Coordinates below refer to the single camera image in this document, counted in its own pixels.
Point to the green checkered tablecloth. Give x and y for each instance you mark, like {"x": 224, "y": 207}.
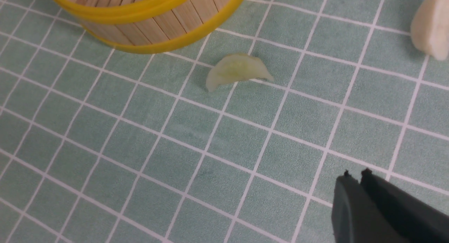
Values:
{"x": 103, "y": 146}

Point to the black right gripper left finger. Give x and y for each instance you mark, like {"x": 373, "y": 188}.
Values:
{"x": 355, "y": 217}

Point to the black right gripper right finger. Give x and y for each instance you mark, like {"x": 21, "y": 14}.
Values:
{"x": 410, "y": 217}

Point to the white pleated dumpling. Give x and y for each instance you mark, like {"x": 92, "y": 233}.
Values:
{"x": 430, "y": 28}

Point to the bamboo steamer tray yellow rim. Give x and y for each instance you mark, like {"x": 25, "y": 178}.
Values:
{"x": 149, "y": 26}

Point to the pale green dumpling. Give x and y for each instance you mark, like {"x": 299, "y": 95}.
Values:
{"x": 235, "y": 68}

